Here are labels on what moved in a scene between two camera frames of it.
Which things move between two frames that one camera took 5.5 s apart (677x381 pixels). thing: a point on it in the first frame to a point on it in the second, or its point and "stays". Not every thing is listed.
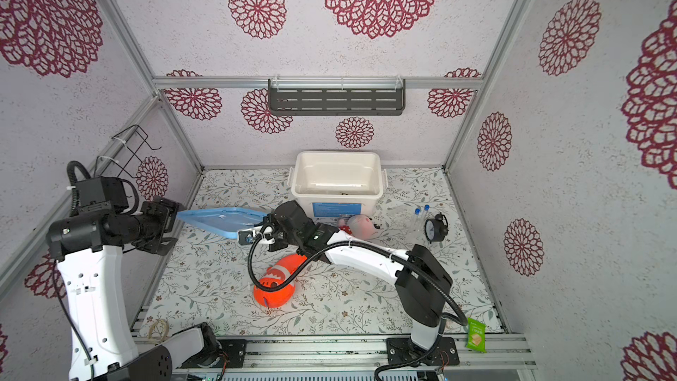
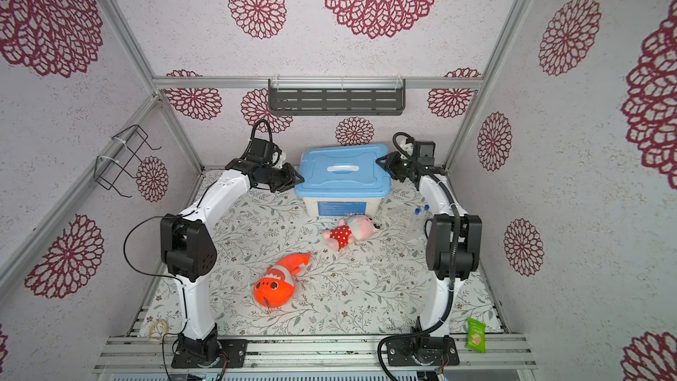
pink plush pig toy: x=360 y=226 stays
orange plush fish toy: x=276 y=275 stays
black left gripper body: x=148 y=229 to x=279 y=179
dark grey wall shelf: x=331 y=95 stays
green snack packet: x=476 y=335 stays
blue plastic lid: x=226 y=221 to x=344 y=172
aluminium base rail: x=370 y=353 stays
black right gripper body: x=284 y=234 to x=400 y=168
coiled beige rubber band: x=159 y=331 stays
